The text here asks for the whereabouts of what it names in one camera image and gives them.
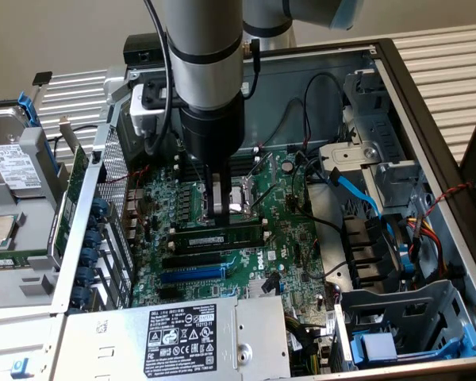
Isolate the red yellow wire bundle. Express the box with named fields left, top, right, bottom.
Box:
left=404, top=214, right=450, bottom=279

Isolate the thin black table wire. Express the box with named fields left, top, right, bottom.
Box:
left=52, top=124, right=101, bottom=156

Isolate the blue expansion slot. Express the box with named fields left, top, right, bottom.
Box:
left=160, top=264, right=227, bottom=284

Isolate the red black twisted wire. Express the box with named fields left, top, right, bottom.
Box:
left=421, top=181, right=474, bottom=218
left=104, top=164, right=152, bottom=186

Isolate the black box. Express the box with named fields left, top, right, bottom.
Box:
left=122, top=33, right=168, bottom=67

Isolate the blue disk bay caddy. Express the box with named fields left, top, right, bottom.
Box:
left=351, top=323, right=476, bottom=368

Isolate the silver chipset heat sink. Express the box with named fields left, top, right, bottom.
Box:
left=246, top=277, right=282, bottom=298

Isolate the thin metal locking lever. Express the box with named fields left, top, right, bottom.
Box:
left=188, top=156, right=207, bottom=190
left=250, top=184, right=282, bottom=211

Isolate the blue SATA wire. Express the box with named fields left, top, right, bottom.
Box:
left=328, top=166, right=417, bottom=275

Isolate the black fan shroud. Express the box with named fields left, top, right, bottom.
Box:
left=340, top=214, right=402, bottom=291

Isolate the metal drive cage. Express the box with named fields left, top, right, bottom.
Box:
left=317, top=140, right=425, bottom=211

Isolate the grey parts rack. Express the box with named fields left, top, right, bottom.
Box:
left=0, top=126, right=71, bottom=310

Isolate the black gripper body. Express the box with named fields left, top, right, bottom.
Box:
left=178, top=94, right=246, bottom=166

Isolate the black looped wire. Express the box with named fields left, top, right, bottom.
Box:
left=302, top=72, right=346, bottom=155

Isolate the blue case release latch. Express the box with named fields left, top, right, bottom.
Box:
left=10, top=356, right=31, bottom=379

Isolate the blue hard disk caddy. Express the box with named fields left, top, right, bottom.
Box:
left=17, top=90, right=61, bottom=176

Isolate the black yellow wire bundle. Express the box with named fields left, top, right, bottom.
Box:
left=284, top=313, right=332, bottom=376

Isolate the black SATA plug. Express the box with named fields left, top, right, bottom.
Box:
left=263, top=272, right=282, bottom=294

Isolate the green motherboard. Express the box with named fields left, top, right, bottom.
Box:
left=129, top=148, right=336, bottom=318

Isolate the green graphics card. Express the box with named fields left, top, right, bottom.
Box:
left=46, top=114, right=91, bottom=267

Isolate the open metal PC case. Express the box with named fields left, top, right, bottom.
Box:
left=49, top=37, right=476, bottom=381

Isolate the long black expansion slot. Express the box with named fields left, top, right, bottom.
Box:
left=161, top=252, right=223, bottom=270

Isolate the black curved wire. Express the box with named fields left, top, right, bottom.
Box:
left=293, top=149, right=344, bottom=234

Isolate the metal CPU socket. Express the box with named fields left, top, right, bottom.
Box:
left=200, top=176, right=259, bottom=224

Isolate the grey metal disk bay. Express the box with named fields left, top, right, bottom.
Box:
left=332, top=279, right=476, bottom=372

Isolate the black capped metal post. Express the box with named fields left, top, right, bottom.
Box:
left=31, top=71, right=54, bottom=105

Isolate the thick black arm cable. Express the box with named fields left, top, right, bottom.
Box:
left=142, top=0, right=175, bottom=157

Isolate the grey power supply unit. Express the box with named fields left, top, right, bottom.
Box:
left=53, top=295, right=293, bottom=381

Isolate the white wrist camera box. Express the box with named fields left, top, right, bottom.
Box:
left=129, top=81, right=182, bottom=138

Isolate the black cable with plug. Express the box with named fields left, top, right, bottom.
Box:
left=240, top=38, right=262, bottom=100

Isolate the silver hard disk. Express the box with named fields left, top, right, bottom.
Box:
left=0, top=105, right=40, bottom=199

